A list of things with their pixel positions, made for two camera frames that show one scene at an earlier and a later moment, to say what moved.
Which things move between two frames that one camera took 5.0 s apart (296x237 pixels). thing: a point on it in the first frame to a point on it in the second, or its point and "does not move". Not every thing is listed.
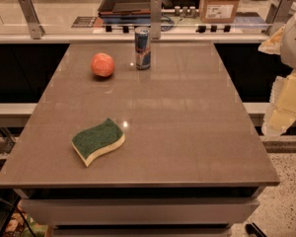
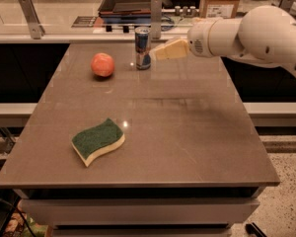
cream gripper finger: (287, 102) to (207, 38)
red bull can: (142, 35) does not move
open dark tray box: (126, 5) does not move
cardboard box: (218, 3) does not move
